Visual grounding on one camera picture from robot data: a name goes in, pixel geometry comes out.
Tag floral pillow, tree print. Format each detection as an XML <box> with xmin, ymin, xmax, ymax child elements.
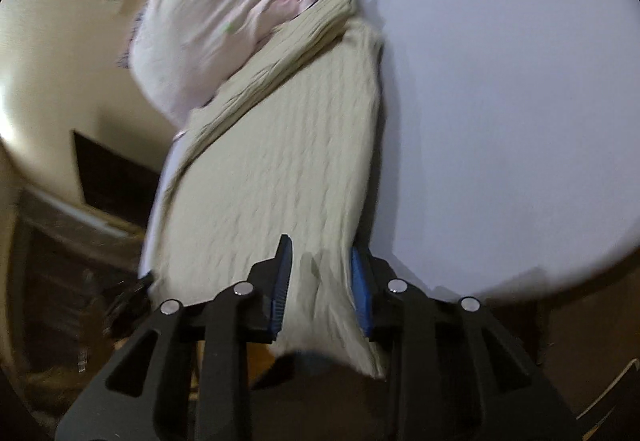
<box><xmin>117</xmin><ymin>0</ymin><xmax>302</xmax><ymax>129</ymax></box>

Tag dark bedside furniture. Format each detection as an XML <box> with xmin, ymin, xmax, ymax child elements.
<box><xmin>73</xmin><ymin>131</ymin><xmax>160</xmax><ymax>227</ymax></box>

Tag beige cable-knit sweater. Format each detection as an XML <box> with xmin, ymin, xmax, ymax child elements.
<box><xmin>149</xmin><ymin>0</ymin><xmax>386</xmax><ymax>378</ymax></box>

